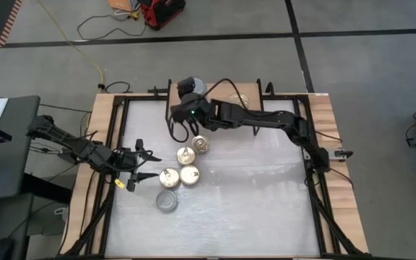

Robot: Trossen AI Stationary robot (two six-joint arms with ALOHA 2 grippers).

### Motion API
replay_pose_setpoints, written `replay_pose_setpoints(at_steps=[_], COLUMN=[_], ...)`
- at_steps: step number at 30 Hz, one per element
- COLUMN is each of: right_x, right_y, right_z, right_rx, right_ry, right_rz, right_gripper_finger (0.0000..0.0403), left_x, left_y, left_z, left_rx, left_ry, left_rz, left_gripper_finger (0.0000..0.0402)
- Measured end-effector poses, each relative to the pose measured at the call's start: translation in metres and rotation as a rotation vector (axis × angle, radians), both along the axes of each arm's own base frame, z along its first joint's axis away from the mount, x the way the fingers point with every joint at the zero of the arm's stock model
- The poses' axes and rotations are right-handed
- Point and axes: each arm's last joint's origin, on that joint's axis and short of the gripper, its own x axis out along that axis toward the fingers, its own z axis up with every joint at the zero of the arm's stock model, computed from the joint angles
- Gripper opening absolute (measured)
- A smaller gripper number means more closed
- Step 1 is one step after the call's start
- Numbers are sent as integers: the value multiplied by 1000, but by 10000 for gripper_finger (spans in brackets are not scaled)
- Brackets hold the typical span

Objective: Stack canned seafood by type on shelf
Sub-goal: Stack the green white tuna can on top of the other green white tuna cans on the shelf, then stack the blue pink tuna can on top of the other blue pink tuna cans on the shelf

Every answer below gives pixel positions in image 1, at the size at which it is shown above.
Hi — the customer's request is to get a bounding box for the black floor cable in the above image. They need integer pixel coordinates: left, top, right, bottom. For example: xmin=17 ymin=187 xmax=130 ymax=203
xmin=76 ymin=13 xmax=148 ymax=41
xmin=97 ymin=81 xmax=132 ymax=95

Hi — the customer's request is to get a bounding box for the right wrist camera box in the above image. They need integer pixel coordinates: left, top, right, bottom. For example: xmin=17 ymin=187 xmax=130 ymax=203
xmin=177 ymin=77 xmax=197 ymax=97

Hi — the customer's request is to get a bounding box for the red black equipment case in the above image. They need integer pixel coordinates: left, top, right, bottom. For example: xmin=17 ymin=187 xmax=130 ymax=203
xmin=139 ymin=0 xmax=187 ymax=31

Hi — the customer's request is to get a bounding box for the grey side desk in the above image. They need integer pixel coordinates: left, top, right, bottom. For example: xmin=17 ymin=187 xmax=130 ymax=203
xmin=0 ymin=95 xmax=74 ymax=205

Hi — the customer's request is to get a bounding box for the black computer mouse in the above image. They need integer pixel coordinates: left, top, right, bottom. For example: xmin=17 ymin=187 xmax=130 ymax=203
xmin=0 ymin=236 xmax=17 ymax=260

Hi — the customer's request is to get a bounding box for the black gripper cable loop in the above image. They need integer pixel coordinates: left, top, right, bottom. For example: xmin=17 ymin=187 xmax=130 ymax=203
xmin=167 ymin=118 xmax=201 ymax=144

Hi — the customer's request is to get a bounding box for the yellow cable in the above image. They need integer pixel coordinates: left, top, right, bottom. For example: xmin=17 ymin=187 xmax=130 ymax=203
xmin=36 ymin=0 xmax=105 ymax=87

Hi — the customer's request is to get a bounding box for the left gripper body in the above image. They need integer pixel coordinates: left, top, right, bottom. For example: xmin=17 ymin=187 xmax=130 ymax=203
xmin=112 ymin=139 xmax=144 ymax=192

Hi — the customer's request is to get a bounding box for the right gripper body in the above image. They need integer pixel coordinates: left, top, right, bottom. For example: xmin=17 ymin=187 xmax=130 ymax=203
xmin=170 ymin=93 xmax=213 ymax=128

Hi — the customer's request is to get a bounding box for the orange paper folder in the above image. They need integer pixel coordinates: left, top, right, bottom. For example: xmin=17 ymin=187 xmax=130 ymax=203
xmin=107 ymin=0 xmax=134 ymax=12

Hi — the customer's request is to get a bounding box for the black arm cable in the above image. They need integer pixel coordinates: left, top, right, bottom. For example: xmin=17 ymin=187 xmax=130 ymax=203
xmin=202 ymin=77 xmax=252 ymax=111

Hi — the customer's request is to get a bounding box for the blue label fish can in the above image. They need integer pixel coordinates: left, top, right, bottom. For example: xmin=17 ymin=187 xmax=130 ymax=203
xmin=191 ymin=134 xmax=210 ymax=154
xmin=175 ymin=147 xmax=196 ymax=166
xmin=179 ymin=165 xmax=201 ymax=186
xmin=158 ymin=167 xmax=181 ymax=189
xmin=228 ymin=92 xmax=250 ymax=108

